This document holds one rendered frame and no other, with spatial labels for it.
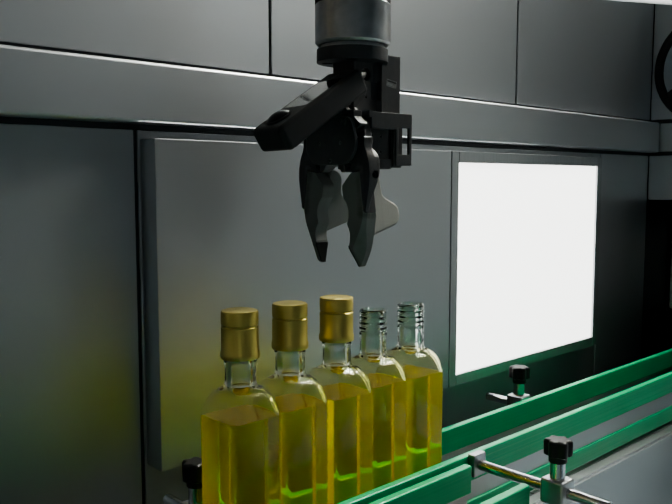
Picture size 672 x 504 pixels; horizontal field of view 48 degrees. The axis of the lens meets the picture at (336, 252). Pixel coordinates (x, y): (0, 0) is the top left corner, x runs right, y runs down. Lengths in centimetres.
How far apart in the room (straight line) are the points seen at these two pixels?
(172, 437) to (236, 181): 28
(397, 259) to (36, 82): 51
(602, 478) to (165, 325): 66
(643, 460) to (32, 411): 88
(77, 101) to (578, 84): 94
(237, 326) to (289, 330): 6
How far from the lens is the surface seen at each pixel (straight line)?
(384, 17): 77
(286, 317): 72
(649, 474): 131
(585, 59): 147
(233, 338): 68
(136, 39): 82
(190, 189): 80
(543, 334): 133
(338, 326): 76
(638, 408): 128
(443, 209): 108
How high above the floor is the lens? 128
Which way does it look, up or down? 5 degrees down
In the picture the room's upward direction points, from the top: straight up
